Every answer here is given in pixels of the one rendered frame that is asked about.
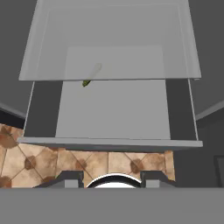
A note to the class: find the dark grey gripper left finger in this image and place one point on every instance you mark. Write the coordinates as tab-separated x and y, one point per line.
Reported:
71	178

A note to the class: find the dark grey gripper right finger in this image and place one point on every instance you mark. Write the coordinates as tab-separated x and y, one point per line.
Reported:
152	178

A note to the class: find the grey fridge drawer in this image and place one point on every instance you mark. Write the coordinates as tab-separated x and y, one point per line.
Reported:
113	116

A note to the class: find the dark grey fridge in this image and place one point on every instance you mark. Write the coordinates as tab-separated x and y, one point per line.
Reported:
13	46

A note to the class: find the clear glass fridge shelf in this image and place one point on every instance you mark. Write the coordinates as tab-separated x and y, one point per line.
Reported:
116	29

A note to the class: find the round white and black object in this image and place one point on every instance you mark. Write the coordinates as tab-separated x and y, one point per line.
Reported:
114	181

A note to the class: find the green cucumber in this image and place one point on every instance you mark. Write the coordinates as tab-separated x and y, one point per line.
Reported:
86	83

